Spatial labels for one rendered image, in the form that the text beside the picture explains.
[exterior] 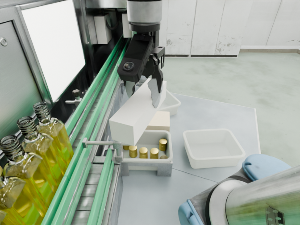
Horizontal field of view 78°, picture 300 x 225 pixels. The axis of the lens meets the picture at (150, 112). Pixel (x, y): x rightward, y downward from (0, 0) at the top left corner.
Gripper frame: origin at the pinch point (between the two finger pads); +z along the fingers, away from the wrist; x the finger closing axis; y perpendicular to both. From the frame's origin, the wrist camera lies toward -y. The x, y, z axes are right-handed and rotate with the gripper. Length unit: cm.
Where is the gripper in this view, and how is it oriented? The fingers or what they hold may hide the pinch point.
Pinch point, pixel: (142, 102)
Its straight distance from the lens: 51.6
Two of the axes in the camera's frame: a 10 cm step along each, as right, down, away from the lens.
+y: 3.7, -5.4, 7.6
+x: -9.3, -2.1, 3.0
